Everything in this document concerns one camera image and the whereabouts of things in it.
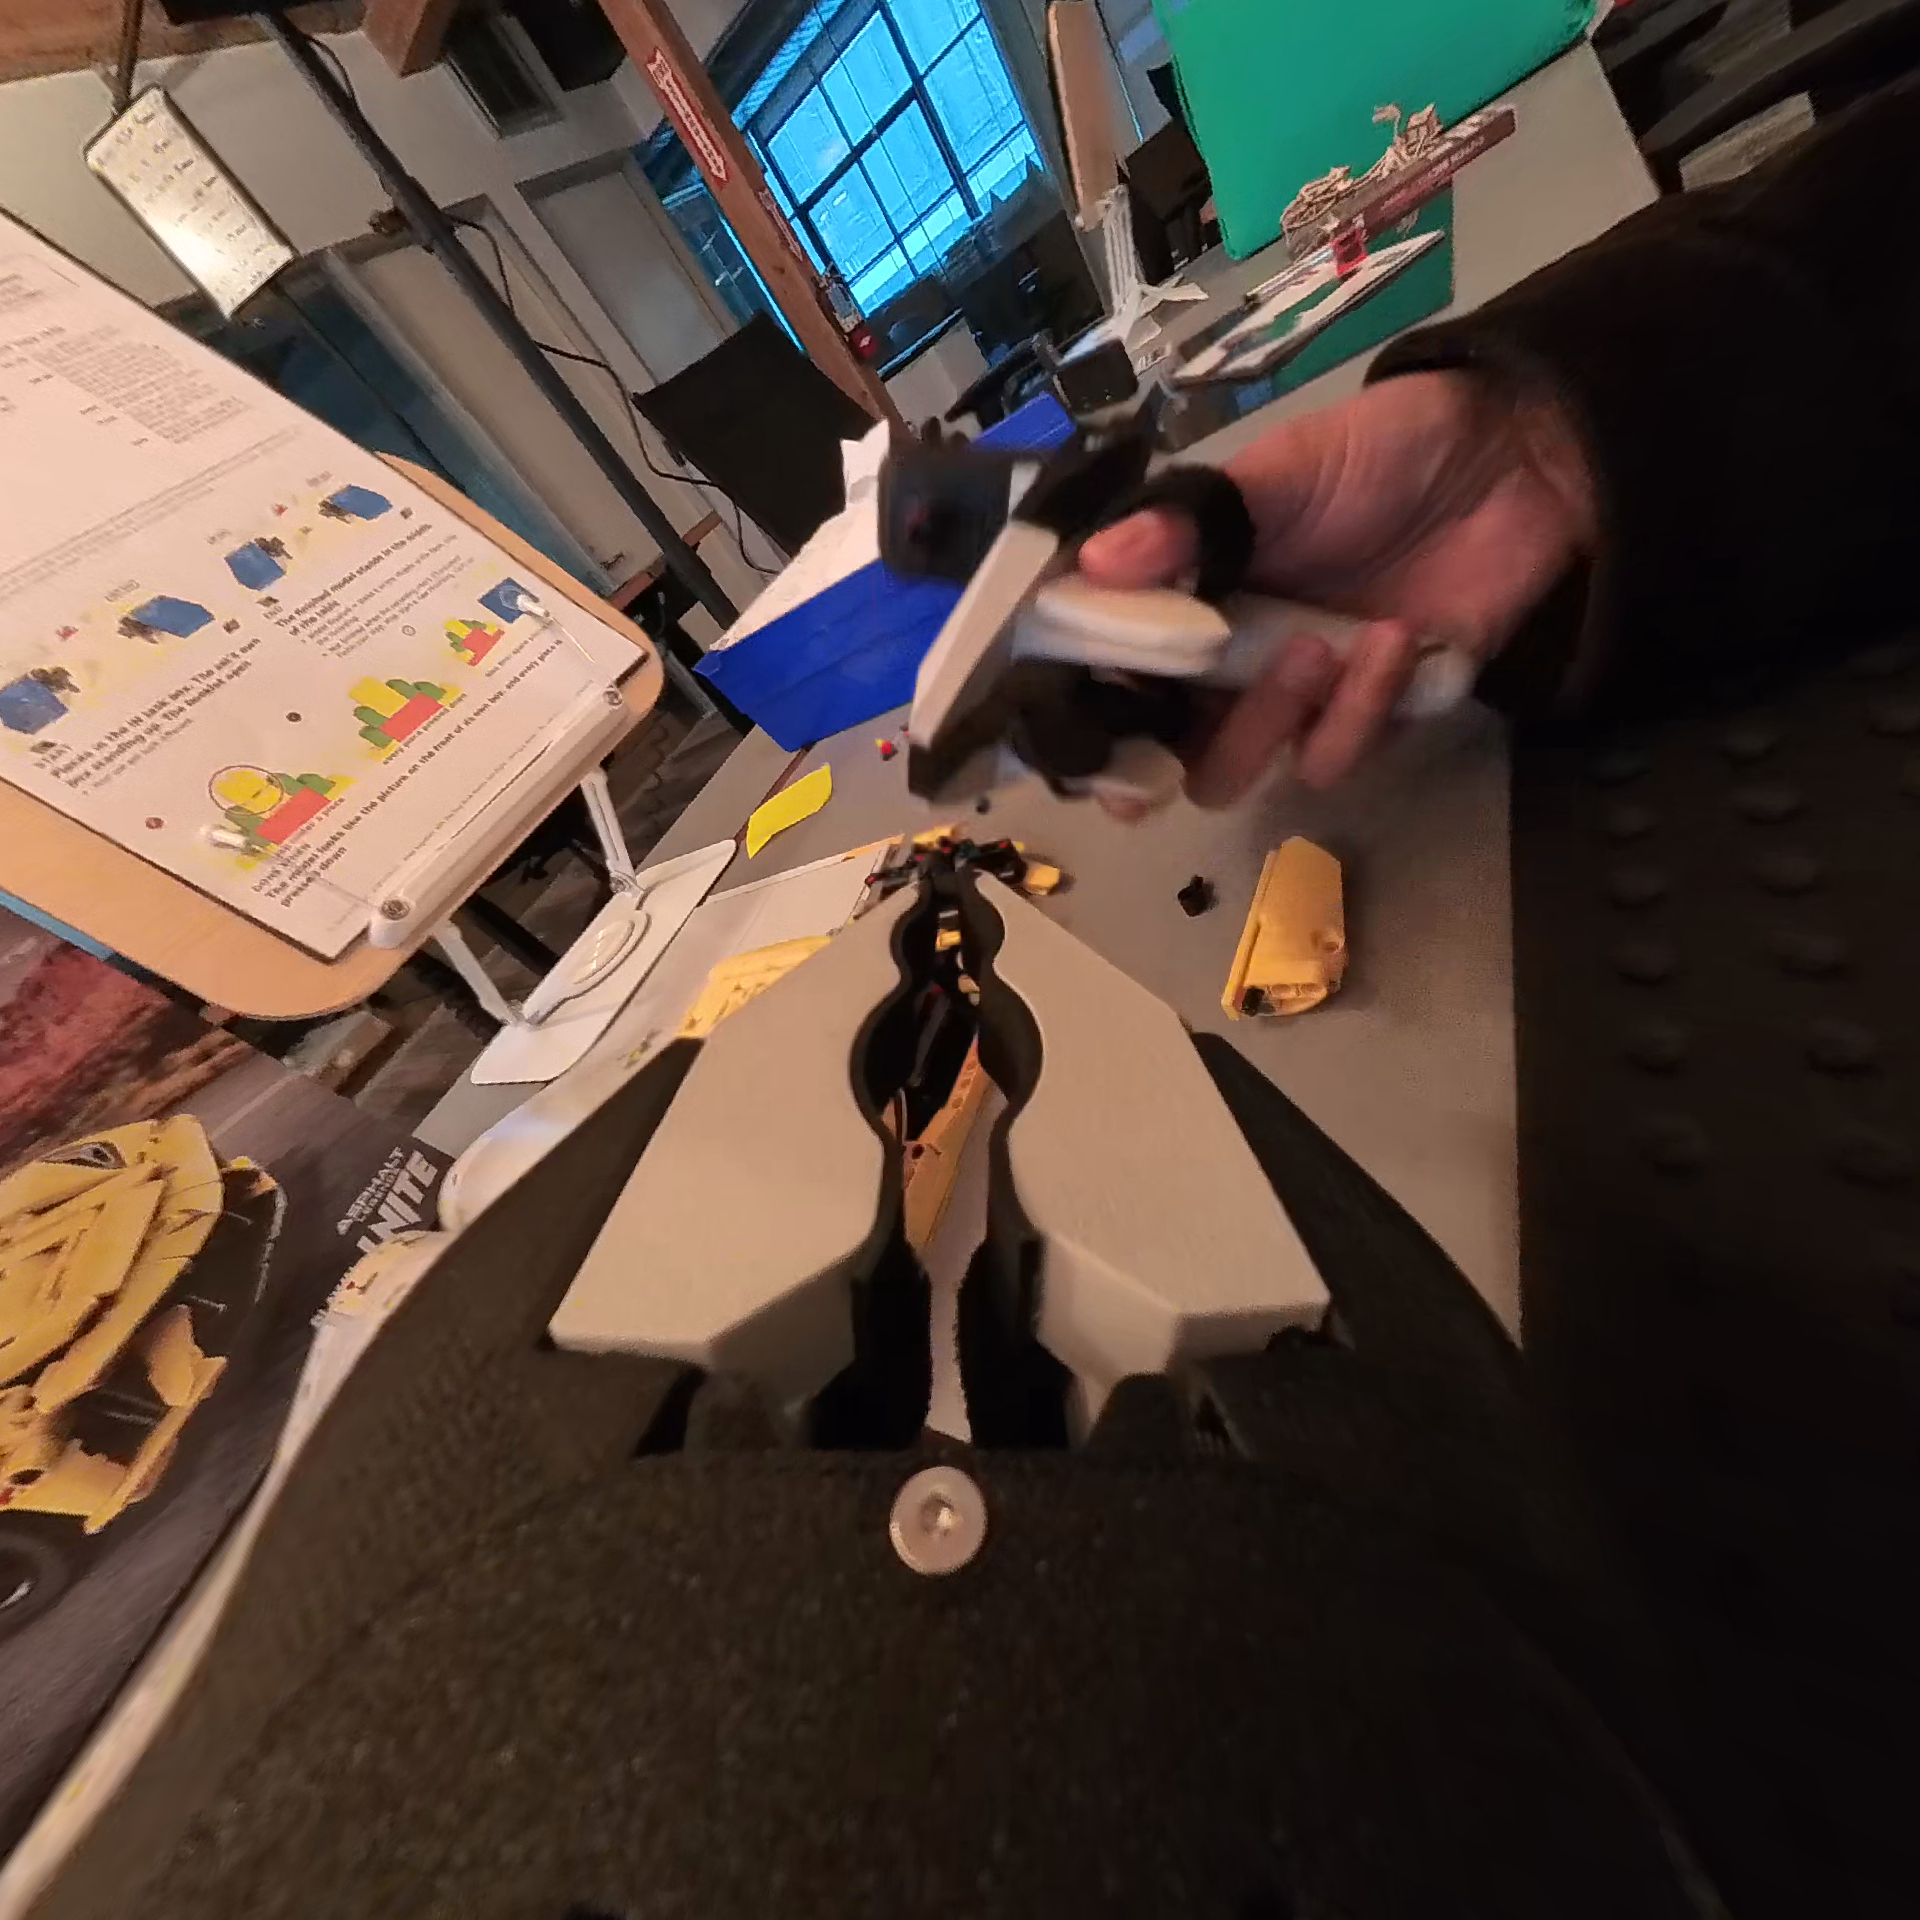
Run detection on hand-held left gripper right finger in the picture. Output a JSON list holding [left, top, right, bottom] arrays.
[[953, 882, 1332, 1418]]

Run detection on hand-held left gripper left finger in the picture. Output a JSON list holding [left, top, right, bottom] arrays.
[[544, 882, 916, 1450]]

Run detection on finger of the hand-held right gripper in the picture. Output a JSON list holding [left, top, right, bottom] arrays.
[[991, 666, 1196, 821], [907, 524, 1057, 762]]

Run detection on yellow brick car model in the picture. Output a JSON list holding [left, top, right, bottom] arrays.
[[675, 830, 1067, 1046]]

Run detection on person's right forearm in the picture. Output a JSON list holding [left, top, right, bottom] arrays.
[[1367, 76, 1920, 745]]

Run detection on person's right hand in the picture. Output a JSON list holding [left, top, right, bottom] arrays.
[[1067, 369, 1612, 812]]

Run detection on blue plastic bin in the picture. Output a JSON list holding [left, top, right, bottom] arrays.
[[700, 391, 1081, 753]]

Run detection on open instruction booklet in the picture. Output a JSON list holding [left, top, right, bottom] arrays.
[[0, 850, 902, 1898]]

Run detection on white plastic bags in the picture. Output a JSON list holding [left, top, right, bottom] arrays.
[[765, 423, 907, 606]]

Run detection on yellow curved panel piece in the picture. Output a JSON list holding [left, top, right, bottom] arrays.
[[1214, 832, 1355, 1024]]

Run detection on yellow sticky note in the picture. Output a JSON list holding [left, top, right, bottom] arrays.
[[744, 767, 845, 868]]

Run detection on scattered papers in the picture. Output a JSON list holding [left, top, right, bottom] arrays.
[[1171, 109, 1519, 376]]

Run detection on white metal stand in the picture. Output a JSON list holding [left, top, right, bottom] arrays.
[[1040, 0, 1160, 331]]

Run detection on green board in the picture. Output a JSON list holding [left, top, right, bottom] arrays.
[[1156, 0, 1612, 392]]

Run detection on toy car box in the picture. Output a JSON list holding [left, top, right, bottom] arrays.
[[0, 900, 457, 1870]]

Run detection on black perforated mat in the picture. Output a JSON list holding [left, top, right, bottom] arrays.
[[1495, 646, 1920, 1920]]

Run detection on wooden document stand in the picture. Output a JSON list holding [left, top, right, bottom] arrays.
[[0, 211, 739, 1091]]

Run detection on printed instruction sheet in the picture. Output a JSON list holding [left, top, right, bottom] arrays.
[[0, 219, 645, 957]]

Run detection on white hanging sign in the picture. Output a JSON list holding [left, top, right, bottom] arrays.
[[82, 84, 305, 319]]

